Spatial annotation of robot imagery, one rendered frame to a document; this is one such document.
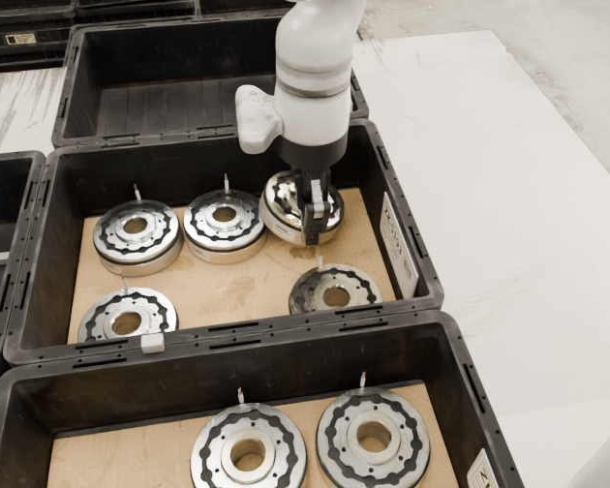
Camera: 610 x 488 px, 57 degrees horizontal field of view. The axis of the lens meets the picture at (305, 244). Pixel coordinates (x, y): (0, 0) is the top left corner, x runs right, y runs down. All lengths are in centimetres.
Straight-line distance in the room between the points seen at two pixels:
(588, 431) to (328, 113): 49
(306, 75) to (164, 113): 46
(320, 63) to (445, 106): 71
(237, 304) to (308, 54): 29
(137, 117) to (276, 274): 39
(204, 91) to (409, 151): 38
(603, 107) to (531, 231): 177
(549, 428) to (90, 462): 52
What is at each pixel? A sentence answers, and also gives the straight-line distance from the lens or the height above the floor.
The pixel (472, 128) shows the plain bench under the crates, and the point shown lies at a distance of 115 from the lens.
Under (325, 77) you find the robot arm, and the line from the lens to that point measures 52.
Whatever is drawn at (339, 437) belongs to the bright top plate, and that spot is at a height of 86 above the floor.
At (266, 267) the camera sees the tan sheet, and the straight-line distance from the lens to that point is 68.
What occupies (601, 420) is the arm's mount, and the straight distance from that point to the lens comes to 80.
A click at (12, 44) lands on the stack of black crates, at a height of 38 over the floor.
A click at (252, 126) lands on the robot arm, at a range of 54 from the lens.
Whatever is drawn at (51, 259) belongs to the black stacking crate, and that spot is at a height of 90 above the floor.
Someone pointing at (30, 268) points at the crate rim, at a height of 93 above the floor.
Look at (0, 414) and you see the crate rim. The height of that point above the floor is 93.
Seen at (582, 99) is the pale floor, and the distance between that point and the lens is 272.
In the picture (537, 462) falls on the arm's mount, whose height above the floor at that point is 70.
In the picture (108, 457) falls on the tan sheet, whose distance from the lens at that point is 59.
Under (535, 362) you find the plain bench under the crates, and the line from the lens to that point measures 81.
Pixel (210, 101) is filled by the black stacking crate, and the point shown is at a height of 83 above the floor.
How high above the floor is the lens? 135
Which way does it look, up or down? 48 degrees down
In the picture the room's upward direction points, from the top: straight up
